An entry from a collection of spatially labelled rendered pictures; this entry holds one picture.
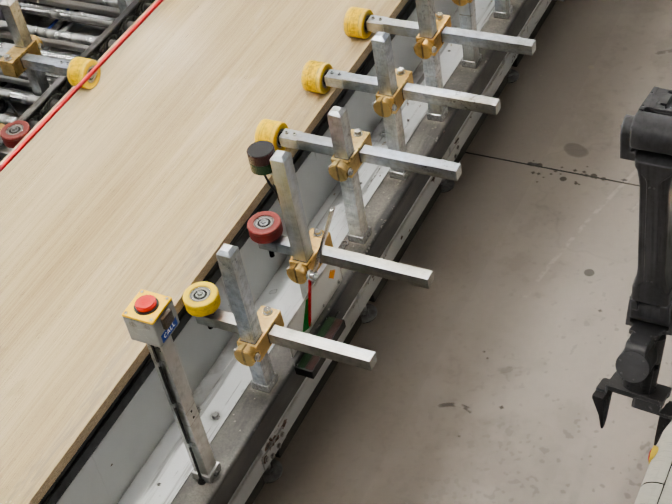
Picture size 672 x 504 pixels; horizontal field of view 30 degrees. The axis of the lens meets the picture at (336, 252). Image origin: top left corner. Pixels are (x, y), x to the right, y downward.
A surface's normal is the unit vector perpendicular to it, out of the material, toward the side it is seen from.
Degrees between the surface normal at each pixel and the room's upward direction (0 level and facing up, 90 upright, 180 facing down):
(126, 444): 90
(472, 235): 0
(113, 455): 90
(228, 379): 0
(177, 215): 0
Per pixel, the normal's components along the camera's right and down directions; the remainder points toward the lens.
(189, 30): -0.14, -0.72
